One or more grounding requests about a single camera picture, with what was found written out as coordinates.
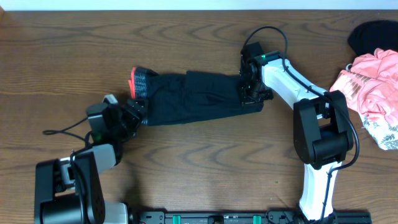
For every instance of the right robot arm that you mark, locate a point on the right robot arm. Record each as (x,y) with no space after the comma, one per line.
(322,136)

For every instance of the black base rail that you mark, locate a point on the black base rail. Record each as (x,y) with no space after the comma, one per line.
(275,216)

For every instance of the pink garment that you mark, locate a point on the pink garment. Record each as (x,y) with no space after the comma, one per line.
(370,85)

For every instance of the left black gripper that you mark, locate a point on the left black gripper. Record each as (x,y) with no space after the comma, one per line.
(137,109)

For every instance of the white floral garment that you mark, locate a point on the white floral garment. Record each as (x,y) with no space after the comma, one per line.
(382,132)

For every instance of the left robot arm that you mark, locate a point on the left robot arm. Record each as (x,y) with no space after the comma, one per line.
(68,190)

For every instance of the black garment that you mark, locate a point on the black garment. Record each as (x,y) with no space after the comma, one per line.
(369,36)

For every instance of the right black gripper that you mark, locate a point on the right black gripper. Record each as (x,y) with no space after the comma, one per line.
(245,84)

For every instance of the black leggings red waistband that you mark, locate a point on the black leggings red waistband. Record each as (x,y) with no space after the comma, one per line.
(186,98)

